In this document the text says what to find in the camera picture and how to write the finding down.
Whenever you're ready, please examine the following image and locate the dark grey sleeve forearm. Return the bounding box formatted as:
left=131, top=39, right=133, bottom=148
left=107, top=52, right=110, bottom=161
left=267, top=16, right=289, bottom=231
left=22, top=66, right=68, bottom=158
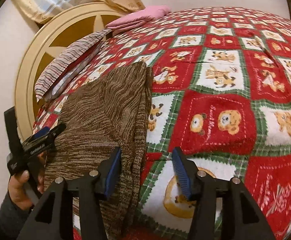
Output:
left=0, top=193, right=31, bottom=239

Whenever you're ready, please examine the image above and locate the folded pink blanket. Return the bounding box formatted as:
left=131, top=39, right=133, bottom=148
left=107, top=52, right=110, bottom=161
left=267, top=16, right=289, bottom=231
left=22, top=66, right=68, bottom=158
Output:
left=105, top=5, right=171, bottom=35

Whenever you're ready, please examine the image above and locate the red checkered bear bedspread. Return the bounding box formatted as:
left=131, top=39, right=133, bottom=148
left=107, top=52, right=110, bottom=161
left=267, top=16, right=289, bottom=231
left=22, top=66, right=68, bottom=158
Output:
left=34, top=7, right=291, bottom=239

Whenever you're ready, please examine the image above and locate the cream and brown headboard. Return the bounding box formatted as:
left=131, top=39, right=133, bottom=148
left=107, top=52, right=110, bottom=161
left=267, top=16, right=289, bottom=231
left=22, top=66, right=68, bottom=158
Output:
left=14, top=2, right=127, bottom=140

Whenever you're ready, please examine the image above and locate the person's left hand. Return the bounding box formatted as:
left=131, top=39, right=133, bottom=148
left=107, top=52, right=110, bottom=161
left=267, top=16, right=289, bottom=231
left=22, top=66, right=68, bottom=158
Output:
left=8, top=152, right=48, bottom=211

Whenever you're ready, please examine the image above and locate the brown knitted sweater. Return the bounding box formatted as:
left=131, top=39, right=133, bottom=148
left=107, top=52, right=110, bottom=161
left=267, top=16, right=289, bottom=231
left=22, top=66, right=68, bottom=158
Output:
left=44, top=61, right=152, bottom=239

